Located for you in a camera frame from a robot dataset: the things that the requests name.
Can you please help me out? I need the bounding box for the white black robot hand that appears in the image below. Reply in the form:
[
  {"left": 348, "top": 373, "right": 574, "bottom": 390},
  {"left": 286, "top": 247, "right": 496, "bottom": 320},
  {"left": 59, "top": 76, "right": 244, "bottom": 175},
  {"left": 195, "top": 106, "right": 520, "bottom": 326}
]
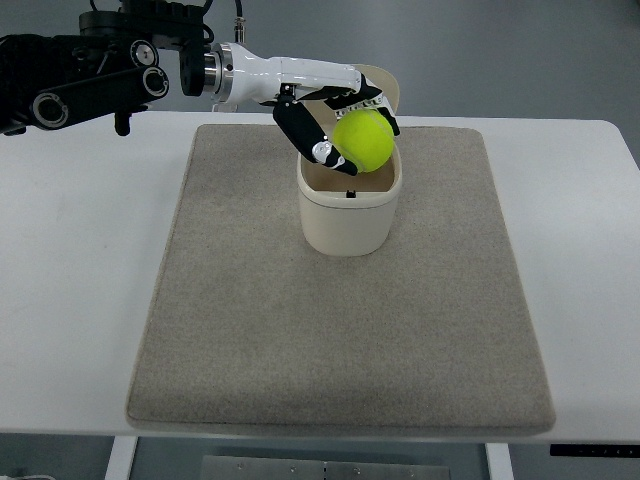
[{"left": 204, "top": 43, "right": 399, "bottom": 176}]

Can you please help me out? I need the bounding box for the yellow tennis ball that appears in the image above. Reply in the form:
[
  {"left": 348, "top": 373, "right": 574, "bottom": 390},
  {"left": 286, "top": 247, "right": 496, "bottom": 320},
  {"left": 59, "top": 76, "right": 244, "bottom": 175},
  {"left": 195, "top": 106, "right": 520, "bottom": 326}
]
[{"left": 332, "top": 110, "right": 394, "bottom": 173}]

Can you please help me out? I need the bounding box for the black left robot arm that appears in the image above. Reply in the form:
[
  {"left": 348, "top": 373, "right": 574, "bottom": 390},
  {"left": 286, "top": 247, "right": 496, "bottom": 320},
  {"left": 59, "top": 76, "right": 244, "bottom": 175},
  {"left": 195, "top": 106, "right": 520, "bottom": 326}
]
[{"left": 1, "top": 1, "right": 233, "bottom": 136}]

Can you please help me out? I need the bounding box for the beige lidded plastic bin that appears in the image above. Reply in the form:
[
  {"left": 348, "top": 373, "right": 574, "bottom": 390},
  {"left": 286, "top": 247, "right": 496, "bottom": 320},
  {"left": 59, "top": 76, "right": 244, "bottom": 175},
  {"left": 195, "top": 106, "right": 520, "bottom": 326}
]
[{"left": 297, "top": 63, "right": 404, "bottom": 258}]

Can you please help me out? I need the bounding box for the grey felt mat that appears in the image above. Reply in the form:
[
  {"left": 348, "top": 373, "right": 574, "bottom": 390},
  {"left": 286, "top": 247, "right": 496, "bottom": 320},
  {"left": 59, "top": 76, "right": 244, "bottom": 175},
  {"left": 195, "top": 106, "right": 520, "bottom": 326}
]
[{"left": 126, "top": 125, "right": 555, "bottom": 436}]

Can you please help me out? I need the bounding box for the white left table leg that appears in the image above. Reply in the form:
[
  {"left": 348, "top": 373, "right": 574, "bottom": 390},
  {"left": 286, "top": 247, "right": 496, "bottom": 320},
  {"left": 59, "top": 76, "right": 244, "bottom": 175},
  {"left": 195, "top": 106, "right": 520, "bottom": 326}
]
[{"left": 104, "top": 436, "right": 138, "bottom": 480}]

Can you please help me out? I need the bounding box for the white table leg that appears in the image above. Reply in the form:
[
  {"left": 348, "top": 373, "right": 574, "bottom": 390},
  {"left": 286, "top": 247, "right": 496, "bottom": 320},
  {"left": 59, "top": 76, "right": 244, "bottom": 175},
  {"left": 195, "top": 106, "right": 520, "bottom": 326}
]
[
  {"left": 104, "top": 436, "right": 138, "bottom": 480},
  {"left": 485, "top": 443, "right": 514, "bottom": 480}
]

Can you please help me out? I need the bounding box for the white right table leg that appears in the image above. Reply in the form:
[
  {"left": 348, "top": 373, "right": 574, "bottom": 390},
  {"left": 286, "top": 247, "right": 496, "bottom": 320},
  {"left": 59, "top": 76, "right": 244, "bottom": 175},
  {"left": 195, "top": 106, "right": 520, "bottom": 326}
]
[{"left": 485, "top": 443, "right": 514, "bottom": 480}]

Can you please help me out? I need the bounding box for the black table control panel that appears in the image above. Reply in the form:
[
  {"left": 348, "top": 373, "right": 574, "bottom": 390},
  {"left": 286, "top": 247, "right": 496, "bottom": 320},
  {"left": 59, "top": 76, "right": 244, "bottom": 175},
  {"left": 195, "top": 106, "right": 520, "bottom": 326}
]
[{"left": 549, "top": 444, "right": 640, "bottom": 459}]

